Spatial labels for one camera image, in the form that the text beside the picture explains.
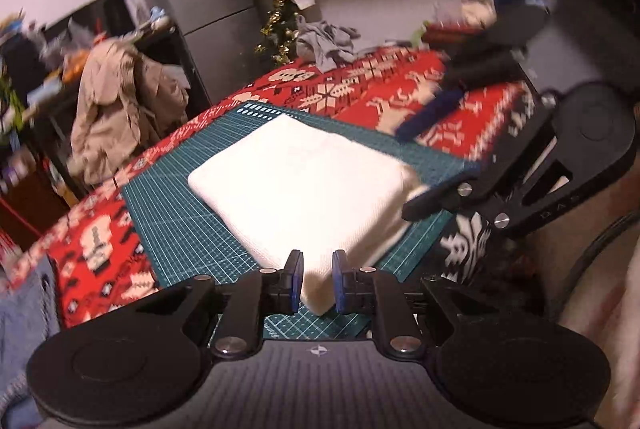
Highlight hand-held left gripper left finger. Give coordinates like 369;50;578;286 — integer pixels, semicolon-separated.
135;249;305;359

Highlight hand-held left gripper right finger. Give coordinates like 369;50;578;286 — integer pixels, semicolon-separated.
332;249;502;360

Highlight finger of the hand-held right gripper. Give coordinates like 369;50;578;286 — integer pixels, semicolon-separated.
401;93;559;222
395;6;551;144

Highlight white knit vest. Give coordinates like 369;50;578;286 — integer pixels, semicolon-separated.
187;114;431;317

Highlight brown wooden nightstand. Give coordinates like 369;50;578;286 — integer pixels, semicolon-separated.
422;20;486;47

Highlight grey hoodie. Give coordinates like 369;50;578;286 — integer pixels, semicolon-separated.
295;16;362;72

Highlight green cutting mat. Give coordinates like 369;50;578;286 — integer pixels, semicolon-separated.
120;101;481;341

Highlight small Christmas tree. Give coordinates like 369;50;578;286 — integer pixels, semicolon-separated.
254;0;302;64

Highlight red patterned blanket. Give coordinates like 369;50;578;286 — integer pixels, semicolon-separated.
0;46;543;330

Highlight beige coat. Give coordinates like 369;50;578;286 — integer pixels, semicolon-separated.
70;40;191;186

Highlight black desk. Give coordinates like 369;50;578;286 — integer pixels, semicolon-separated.
0;23;213;200

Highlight blue jeans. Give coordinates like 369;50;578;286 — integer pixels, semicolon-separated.
0;254;63;412

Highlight black monitor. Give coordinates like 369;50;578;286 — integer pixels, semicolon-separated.
42;0;142;40

